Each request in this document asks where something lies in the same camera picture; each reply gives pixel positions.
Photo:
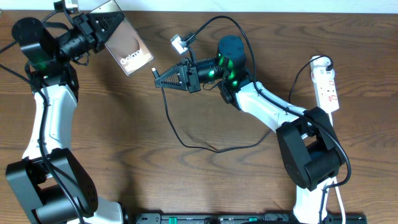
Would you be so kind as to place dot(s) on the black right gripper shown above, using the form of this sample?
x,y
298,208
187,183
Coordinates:
x,y
188,76

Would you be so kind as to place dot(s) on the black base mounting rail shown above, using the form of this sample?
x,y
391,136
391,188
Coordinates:
x,y
156,218

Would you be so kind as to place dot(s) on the Galaxy S25 Ultra smartphone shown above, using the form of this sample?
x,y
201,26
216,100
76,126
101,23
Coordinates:
x,y
125,44

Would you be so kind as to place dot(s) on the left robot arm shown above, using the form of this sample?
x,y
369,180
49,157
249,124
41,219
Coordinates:
x,y
49,182

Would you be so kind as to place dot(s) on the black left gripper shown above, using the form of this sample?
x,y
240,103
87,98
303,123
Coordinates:
x,y
84,22

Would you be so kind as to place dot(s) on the white power strip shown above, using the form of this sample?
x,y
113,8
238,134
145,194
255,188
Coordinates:
x,y
323,78

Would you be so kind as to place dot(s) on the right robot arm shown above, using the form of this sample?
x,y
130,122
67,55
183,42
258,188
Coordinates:
x,y
310,150

